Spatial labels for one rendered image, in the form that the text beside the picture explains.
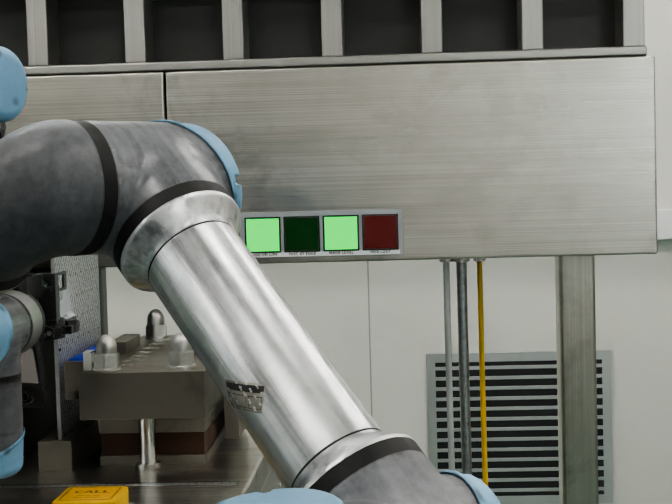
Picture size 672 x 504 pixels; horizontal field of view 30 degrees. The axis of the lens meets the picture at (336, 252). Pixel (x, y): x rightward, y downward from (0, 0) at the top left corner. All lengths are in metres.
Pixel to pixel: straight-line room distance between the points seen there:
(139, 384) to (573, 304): 0.81
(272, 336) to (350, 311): 3.30
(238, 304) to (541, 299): 3.33
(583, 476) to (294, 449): 1.26
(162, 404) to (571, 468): 0.81
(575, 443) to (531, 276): 2.18
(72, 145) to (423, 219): 0.96
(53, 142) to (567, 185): 1.06
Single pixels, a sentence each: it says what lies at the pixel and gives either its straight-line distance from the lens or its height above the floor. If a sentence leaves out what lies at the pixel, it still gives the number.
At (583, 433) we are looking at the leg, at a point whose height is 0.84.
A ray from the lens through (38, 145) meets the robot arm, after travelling 1.05.
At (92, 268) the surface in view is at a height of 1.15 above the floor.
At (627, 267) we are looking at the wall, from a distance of 4.33.
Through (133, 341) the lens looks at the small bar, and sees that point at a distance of 1.83.
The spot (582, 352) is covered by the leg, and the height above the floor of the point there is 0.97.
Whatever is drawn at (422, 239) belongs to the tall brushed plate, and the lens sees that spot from 1.92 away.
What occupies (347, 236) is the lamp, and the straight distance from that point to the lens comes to 1.91.
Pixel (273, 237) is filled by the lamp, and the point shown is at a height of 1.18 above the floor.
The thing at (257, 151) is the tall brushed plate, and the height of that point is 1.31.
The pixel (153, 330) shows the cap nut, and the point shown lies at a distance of 1.95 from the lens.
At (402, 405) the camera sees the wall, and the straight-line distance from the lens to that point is 4.31.
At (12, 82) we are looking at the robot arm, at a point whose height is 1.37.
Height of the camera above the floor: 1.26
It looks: 3 degrees down
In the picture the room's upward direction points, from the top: 2 degrees counter-clockwise
